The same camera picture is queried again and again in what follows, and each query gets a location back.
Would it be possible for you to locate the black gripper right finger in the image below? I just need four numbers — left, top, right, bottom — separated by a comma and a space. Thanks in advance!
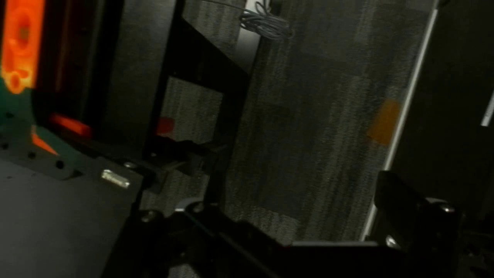
373, 171, 494, 278

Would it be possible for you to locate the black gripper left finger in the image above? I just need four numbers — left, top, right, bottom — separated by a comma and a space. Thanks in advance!
101, 205, 282, 278

